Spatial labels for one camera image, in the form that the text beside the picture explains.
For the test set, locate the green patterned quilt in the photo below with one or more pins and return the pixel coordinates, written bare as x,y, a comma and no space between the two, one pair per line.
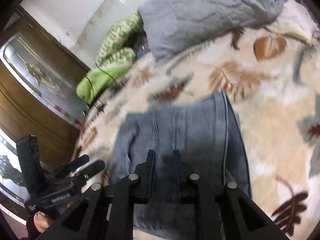
115,56

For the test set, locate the person's left hand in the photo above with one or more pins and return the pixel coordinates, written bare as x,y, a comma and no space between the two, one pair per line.
42,221

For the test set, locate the leaf-patterned beige blanket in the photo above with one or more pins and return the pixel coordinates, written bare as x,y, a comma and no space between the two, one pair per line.
271,76

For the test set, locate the purple plastic bag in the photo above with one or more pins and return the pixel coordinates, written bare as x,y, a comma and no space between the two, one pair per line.
142,49

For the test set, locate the grey quilted pillow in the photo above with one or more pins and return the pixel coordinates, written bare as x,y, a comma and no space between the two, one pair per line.
172,26

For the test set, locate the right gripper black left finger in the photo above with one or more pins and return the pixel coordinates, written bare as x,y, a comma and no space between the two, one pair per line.
106,212

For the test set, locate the wooden glass-panel door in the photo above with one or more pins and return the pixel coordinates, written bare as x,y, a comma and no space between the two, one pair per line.
38,82

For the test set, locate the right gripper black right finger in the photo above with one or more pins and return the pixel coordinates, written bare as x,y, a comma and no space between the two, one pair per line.
226,214

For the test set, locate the blue denim jeans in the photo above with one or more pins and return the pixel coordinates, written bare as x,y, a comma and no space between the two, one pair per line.
207,135

